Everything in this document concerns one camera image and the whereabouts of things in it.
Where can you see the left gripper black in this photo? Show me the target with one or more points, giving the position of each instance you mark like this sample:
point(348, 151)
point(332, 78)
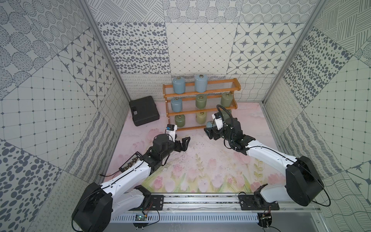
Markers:
point(178, 145)

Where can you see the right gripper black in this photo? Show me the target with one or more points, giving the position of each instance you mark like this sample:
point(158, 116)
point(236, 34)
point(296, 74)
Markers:
point(210, 133)

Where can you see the blue canister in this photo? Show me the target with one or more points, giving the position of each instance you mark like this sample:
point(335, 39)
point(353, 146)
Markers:
point(210, 124)
point(201, 81)
point(176, 104)
point(179, 85)

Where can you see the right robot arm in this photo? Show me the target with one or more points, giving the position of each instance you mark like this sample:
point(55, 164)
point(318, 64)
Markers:
point(302, 181)

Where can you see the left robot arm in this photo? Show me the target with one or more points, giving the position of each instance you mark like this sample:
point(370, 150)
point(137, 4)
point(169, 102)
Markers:
point(102, 202)

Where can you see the wooden three-tier shelf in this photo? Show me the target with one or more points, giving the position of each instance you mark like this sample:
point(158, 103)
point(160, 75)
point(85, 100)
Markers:
point(193, 108)

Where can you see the light green canister bottom centre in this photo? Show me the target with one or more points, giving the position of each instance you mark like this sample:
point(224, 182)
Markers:
point(201, 117)

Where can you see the green canister bottom left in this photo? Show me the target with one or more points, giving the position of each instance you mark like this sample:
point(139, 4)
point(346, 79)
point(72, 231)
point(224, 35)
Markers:
point(180, 120)

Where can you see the green canister bottom right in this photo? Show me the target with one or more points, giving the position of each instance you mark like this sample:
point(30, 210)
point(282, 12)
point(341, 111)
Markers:
point(226, 113)

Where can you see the green canister middle centre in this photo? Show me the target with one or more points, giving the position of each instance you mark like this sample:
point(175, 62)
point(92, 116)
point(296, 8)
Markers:
point(201, 101)

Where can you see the floral pink table mat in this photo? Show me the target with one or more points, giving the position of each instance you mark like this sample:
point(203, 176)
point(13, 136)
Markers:
point(206, 166)

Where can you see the green canister middle right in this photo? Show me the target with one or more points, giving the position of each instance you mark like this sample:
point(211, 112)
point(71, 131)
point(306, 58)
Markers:
point(226, 99)

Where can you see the black plastic case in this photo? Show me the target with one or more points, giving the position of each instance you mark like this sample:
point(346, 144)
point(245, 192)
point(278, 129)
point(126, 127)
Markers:
point(144, 110)

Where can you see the left controller board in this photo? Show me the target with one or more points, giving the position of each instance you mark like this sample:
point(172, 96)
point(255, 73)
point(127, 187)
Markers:
point(140, 221)

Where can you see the controller board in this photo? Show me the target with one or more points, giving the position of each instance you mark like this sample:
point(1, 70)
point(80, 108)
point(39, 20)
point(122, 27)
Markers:
point(264, 220)
point(140, 221)

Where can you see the right controller board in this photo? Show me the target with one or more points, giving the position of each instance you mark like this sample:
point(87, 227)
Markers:
point(264, 220)

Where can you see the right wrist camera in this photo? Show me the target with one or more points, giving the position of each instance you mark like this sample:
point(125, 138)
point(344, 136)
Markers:
point(217, 121)

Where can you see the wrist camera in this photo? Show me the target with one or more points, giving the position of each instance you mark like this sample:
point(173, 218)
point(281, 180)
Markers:
point(217, 121)
point(171, 128)

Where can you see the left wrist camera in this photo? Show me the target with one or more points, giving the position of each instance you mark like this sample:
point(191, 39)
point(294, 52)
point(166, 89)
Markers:
point(171, 128)

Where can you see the aluminium mounting rail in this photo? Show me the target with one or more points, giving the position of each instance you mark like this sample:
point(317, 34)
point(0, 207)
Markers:
point(222, 202)

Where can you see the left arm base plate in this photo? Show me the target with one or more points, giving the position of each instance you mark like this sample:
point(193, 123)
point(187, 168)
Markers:
point(151, 203)

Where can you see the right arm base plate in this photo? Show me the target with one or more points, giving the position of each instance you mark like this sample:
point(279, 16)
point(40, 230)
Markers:
point(250, 202)

